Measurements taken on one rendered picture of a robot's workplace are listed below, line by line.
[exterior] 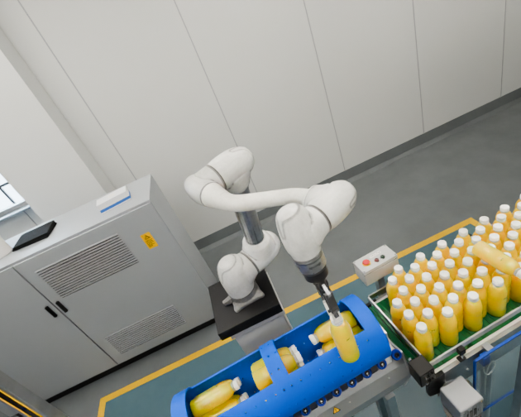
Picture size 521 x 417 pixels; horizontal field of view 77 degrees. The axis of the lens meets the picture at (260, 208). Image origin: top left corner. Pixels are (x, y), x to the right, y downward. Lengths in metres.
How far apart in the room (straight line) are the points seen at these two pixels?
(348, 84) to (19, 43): 3.16
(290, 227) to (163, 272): 2.08
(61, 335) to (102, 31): 2.61
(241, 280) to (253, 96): 2.37
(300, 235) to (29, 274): 2.39
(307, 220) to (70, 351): 2.88
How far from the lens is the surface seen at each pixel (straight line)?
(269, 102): 3.74
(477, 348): 1.75
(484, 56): 5.16
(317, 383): 1.43
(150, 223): 2.60
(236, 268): 1.70
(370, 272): 1.76
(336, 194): 0.98
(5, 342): 3.48
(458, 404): 1.68
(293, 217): 0.87
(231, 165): 1.35
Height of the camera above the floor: 2.40
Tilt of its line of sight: 32 degrees down
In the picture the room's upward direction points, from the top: 24 degrees counter-clockwise
